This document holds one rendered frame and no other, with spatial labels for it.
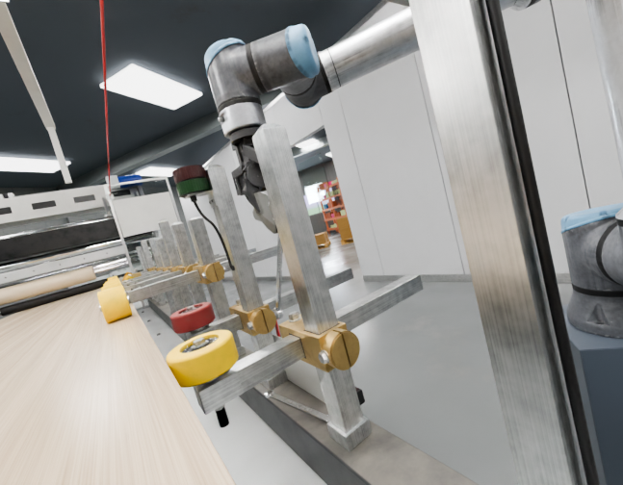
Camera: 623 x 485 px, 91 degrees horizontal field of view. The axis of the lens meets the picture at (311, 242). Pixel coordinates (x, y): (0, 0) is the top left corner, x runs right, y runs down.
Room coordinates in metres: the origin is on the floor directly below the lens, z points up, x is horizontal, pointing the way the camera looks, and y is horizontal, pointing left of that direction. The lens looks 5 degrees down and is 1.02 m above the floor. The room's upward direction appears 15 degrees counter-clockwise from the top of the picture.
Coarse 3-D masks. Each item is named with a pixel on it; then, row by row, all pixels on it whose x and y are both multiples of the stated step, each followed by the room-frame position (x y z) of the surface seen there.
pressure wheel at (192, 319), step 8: (200, 304) 0.62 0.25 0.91; (208, 304) 0.60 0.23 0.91; (176, 312) 0.61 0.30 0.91; (184, 312) 0.60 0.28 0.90; (192, 312) 0.57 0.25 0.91; (200, 312) 0.57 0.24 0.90; (208, 312) 0.59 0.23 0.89; (176, 320) 0.56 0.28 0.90; (184, 320) 0.56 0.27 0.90; (192, 320) 0.56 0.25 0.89; (200, 320) 0.57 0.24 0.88; (208, 320) 0.58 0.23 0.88; (176, 328) 0.57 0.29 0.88; (184, 328) 0.56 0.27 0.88; (192, 328) 0.56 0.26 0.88; (200, 328) 0.59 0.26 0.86
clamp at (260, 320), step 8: (264, 304) 0.62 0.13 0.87; (232, 312) 0.67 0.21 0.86; (240, 312) 0.63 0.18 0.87; (248, 312) 0.60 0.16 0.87; (256, 312) 0.59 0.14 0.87; (264, 312) 0.59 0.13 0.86; (272, 312) 0.60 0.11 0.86; (248, 320) 0.59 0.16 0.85; (256, 320) 0.58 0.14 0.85; (264, 320) 0.59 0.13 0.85; (272, 320) 0.60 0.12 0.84; (248, 328) 0.59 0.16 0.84; (256, 328) 0.58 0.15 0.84; (264, 328) 0.59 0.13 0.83; (272, 328) 0.60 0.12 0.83
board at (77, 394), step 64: (0, 320) 1.87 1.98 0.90; (64, 320) 1.01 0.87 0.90; (128, 320) 0.69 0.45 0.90; (0, 384) 0.45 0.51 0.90; (64, 384) 0.37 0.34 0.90; (128, 384) 0.32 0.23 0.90; (0, 448) 0.25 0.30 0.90; (64, 448) 0.22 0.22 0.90; (128, 448) 0.20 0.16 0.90; (192, 448) 0.18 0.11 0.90
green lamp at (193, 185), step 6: (192, 180) 0.57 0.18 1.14; (198, 180) 0.58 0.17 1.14; (204, 180) 0.59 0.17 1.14; (180, 186) 0.58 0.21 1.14; (186, 186) 0.57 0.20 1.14; (192, 186) 0.57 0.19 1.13; (198, 186) 0.58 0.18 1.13; (204, 186) 0.59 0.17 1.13; (180, 192) 0.58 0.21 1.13; (186, 192) 0.57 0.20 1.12
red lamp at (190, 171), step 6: (180, 168) 0.57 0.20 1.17; (186, 168) 0.57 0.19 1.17; (192, 168) 0.58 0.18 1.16; (198, 168) 0.59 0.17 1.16; (204, 168) 0.61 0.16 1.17; (174, 174) 0.58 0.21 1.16; (180, 174) 0.57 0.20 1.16; (186, 174) 0.57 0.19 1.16; (192, 174) 0.58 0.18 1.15; (198, 174) 0.58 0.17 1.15; (204, 174) 0.60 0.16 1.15; (174, 180) 0.59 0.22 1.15; (180, 180) 0.57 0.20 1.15
